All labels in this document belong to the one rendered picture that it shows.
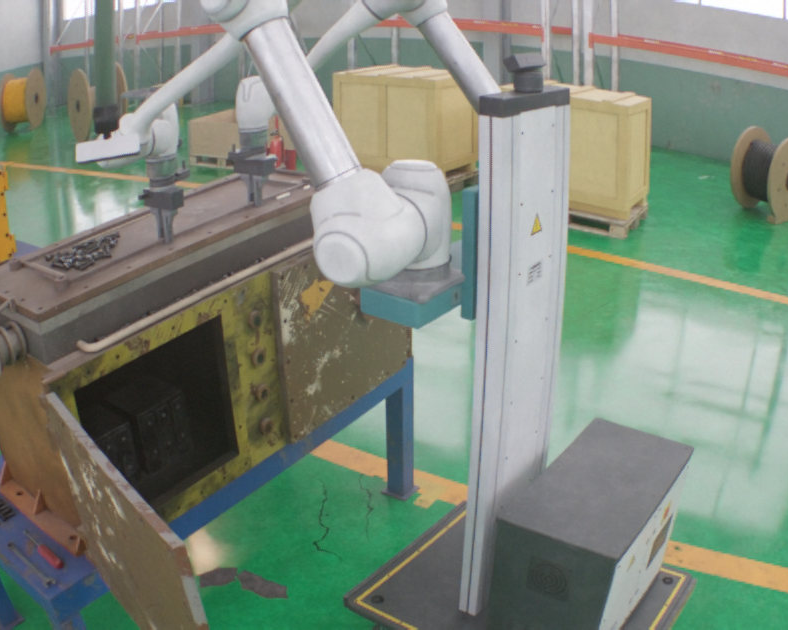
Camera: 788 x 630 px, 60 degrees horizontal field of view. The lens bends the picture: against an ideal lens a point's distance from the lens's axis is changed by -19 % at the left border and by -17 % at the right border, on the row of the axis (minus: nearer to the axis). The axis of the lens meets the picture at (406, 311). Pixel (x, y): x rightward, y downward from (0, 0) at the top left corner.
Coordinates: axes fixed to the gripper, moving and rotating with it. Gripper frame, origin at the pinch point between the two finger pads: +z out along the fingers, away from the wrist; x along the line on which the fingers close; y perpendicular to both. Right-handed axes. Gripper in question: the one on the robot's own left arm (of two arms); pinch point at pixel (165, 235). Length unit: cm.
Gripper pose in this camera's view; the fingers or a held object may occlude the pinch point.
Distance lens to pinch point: 217.7
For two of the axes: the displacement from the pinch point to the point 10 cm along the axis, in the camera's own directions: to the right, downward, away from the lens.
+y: -5.4, 3.4, -7.7
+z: 0.0, 9.2, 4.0
